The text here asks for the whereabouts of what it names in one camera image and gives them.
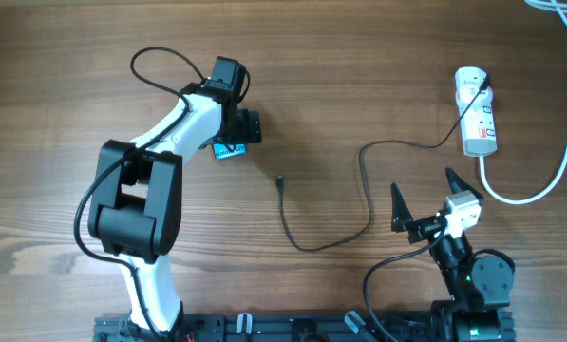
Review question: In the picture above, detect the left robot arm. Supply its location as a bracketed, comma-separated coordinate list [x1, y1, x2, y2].
[79, 57, 262, 341]

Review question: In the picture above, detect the camera black cable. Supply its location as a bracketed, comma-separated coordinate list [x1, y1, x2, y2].
[72, 46, 252, 342]
[361, 227, 448, 342]

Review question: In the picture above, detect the turquoise screen smartphone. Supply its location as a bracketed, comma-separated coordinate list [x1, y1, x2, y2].
[213, 144, 246, 161]

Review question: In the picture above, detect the black USB charging cable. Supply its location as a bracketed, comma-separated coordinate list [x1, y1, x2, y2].
[275, 72, 493, 254]

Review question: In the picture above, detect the white cable top corner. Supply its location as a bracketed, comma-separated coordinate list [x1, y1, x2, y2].
[523, 0, 567, 17]

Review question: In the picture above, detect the right camera black cable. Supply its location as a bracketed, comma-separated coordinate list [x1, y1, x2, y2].
[361, 227, 448, 342]

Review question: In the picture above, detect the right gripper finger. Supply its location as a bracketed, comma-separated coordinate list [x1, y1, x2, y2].
[390, 183, 413, 233]
[445, 167, 483, 200]

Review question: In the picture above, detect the white power strip cord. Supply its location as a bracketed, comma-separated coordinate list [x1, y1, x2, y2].
[478, 0, 567, 206]

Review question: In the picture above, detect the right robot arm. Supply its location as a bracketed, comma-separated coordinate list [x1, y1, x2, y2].
[387, 168, 516, 341]

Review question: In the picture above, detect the left camera black cable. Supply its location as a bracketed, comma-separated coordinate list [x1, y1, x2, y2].
[72, 46, 252, 342]

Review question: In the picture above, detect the white power strip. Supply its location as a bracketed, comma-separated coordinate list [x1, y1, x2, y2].
[455, 66, 498, 157]

